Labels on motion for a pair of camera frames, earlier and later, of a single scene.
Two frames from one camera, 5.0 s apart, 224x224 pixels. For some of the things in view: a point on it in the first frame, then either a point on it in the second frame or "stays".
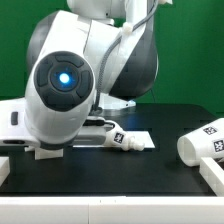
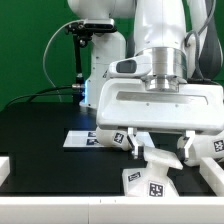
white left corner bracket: x=4 y=168 stays
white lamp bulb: x=116 y=137 stays
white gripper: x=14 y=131 -> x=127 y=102
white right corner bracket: x=213 y=174 stays
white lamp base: x=40 y=154 -> x=152 y=179
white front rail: x=111 y=209 stays
